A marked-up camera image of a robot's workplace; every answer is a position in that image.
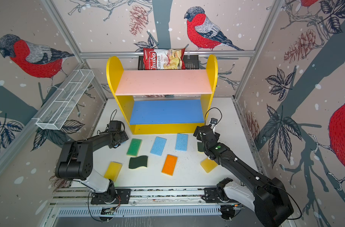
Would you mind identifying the light blue sponge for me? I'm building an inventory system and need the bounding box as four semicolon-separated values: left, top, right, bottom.
150;137;167;157
175;133;189;152

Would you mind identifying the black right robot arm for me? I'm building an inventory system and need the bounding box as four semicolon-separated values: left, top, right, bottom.
193;126;294;227

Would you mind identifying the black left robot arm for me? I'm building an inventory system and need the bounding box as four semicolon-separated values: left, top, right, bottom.
55;131;129;194

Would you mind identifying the yellow shelf unit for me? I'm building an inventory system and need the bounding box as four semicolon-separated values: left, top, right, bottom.
106;55;218;135

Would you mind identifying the pink upper shelf board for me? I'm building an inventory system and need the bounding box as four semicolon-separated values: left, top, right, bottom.
116;70;212;96

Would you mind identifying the dark green wavy sponge right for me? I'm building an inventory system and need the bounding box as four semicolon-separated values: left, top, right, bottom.
197;142;204;152

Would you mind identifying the dark green wavy sponge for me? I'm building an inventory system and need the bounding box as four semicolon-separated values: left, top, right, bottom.
129;156;148;169
197;142;204;152

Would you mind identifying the dark green wavy sponge left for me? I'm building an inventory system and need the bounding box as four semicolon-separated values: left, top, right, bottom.
129;156;148;169

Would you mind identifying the yellow sponge right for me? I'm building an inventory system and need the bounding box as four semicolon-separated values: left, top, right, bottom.
200;158;218;173

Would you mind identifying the yellow sponge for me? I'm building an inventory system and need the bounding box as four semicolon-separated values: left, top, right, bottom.
200;158;218;173
104;161;122;182

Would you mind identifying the yellow sponge left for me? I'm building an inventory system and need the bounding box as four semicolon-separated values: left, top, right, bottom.
104;161;122;182

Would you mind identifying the orange sponge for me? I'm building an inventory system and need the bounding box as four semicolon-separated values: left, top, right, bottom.
162;155;178;176

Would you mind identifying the red cassava chips bag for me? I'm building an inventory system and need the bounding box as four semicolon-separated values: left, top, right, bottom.
143;48;186;70

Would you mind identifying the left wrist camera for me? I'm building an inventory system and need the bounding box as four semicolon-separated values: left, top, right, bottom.
108;120;125;132

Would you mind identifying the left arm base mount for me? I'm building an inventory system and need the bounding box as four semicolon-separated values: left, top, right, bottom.
91;180;131;205

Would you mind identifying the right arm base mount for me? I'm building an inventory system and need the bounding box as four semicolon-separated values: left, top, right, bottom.
201;178;235;203

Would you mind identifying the white mesh wall tray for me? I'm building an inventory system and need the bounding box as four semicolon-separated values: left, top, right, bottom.
36;69;95;130

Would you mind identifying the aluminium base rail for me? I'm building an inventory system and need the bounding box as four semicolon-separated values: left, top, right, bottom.
49;187;249;221

